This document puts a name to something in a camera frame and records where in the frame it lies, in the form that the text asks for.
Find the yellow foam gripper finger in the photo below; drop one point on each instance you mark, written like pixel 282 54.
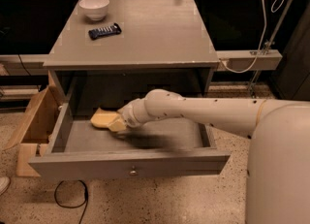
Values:
pixel 117 124

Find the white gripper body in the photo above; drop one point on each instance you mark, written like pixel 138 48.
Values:
pixel 128 114

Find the yellow sponge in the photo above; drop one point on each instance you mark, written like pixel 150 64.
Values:
pixel 102 118

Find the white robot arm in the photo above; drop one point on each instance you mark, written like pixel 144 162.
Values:
pixel 278 169

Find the round metal drawer knob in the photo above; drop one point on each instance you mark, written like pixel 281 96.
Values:
pixel 133 171

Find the grey open top drawer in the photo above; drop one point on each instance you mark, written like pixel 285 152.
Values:
pixel 172 147

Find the grey wooden cabinet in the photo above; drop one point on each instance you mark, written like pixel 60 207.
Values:
pixel 158 36

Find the dark blue snack packet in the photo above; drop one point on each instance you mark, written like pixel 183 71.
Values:
pixel 106 31

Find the open cardboard box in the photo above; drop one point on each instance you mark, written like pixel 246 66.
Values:
pixel 33 132

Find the white ceramic bowl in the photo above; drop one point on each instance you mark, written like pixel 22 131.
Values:
pixel 94 9

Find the metal diagonal rod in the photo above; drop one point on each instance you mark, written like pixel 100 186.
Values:
pixel 267 47

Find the white shoe tip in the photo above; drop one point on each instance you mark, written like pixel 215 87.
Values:
pixel 4 184

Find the grey wall rail shelf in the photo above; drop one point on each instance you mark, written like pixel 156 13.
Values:
pixel 248 60

